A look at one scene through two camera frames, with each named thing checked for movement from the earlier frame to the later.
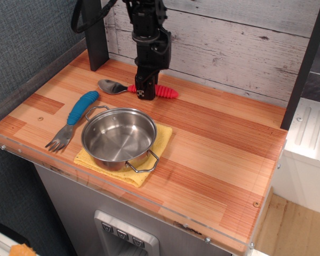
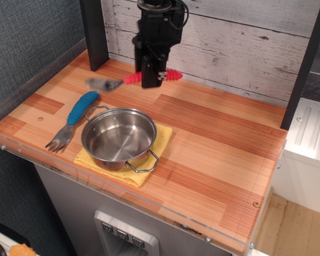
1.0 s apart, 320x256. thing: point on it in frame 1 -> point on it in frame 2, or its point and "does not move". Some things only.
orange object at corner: (22, 250) does not move
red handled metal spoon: (112, 87) -> (104, 85)
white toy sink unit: (303, 173) does not move
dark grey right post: (305, 64) does not move
